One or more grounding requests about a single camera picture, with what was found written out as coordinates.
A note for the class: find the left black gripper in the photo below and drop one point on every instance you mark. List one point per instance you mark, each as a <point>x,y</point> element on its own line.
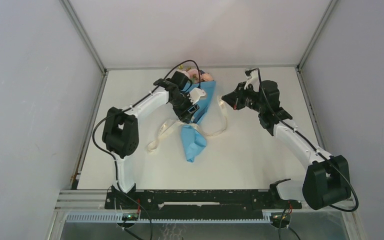
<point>184,114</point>

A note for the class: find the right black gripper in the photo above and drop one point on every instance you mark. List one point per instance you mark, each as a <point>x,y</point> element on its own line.
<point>234,99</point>

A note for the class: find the blue wrapping paper sheet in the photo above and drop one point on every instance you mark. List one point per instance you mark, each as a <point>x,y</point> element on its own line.
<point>193,139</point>

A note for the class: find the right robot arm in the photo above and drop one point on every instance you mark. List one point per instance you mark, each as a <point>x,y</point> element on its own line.
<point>327,177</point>

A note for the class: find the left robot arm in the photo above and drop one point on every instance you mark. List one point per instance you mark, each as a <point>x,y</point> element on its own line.
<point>121,128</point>

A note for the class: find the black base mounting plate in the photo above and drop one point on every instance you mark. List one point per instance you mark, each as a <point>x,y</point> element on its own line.
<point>177,205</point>

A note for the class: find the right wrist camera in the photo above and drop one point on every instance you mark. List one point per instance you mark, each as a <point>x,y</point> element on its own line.
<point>252,75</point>

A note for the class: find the white cable duct strip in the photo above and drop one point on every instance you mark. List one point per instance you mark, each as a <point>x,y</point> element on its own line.
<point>94,217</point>

